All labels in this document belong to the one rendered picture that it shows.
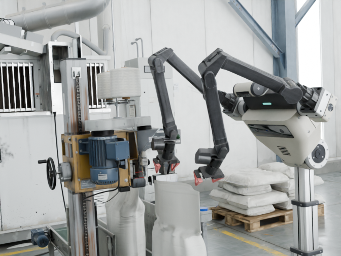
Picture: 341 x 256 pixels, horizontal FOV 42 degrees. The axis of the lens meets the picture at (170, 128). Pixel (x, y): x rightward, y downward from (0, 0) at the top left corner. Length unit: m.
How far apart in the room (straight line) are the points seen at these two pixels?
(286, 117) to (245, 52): 6.01
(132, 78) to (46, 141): 2.97
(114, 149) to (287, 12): 6.44
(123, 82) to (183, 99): 5.03
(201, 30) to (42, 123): 3.50
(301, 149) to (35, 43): 3.32
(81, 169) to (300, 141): 1.15
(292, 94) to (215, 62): 0.37
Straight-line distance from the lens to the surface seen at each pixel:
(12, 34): 4.94
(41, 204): 5.30
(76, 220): 2.59
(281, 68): 8.46
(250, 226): 5.25
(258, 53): 8.29
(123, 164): 2.36
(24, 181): 5.22
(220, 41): 7.83
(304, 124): 2.18
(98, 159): 2.33
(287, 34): 8.28
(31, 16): 5.12
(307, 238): 2.48
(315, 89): 2.06
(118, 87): 2.37
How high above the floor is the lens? 1.48
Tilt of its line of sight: 3 degrees down
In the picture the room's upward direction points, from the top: 3 degrees counter-clockwise
